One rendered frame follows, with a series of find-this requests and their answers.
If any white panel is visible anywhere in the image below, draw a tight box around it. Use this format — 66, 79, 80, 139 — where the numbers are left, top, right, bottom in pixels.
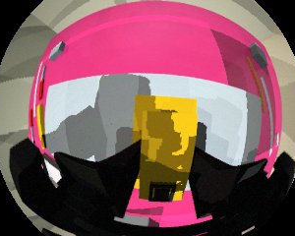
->
44, 72, 262, 166

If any yellow rectangular bar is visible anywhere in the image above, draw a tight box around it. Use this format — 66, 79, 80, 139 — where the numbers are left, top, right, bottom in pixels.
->
36, 103, 46, 149

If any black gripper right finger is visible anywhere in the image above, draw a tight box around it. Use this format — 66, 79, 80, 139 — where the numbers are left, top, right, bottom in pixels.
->
188, 147, 268, 220

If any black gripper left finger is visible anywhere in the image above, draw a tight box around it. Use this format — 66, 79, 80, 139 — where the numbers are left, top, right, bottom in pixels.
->
53, 139, 141, 219

